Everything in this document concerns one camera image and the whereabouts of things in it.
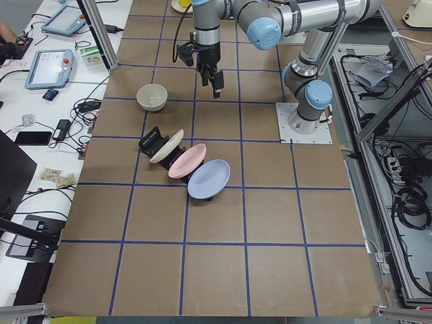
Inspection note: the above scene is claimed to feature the near teach pendant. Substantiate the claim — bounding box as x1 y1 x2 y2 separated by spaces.
25 49 74 90

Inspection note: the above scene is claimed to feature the black smartphone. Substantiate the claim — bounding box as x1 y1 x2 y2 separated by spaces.
14 131 52 146

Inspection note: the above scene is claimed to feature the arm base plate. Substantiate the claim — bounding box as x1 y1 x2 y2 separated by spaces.
275 103 333 144

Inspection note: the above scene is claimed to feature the blue plate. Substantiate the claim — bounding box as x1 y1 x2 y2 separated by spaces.
188 159 231 200

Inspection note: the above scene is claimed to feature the cream plate in rack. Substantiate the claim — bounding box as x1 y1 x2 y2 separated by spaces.
149 129 184 163

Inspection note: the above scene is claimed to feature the beige ceramic bowl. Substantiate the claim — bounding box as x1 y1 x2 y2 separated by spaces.
136 84 168 112

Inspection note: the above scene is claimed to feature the far teach pendant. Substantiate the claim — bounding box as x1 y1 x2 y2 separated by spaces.
41 5 86 37

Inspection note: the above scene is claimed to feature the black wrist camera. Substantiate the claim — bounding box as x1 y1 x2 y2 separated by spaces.
177 41 196 67

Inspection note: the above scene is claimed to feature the pink plate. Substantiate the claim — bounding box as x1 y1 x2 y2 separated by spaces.
168 143 207 179

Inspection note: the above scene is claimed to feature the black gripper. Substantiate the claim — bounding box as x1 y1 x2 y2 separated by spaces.
195 43 224 99

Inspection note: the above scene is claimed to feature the black plate rack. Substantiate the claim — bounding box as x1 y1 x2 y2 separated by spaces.
138 126 205 184

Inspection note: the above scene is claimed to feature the aluminium frame post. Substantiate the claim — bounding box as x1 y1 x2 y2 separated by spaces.
76 0 119 71

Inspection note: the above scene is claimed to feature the white rectangular tray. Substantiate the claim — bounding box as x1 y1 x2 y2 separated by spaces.
171 0 193 14

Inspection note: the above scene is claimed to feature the green white carton box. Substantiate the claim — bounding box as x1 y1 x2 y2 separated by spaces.
80 46 103 67

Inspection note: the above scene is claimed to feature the teach pendant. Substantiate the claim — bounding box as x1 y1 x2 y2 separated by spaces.
25 49 74 90
41 5 86 37

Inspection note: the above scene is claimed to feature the black power adapter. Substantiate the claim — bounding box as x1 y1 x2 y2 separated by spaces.
53 119 72 142

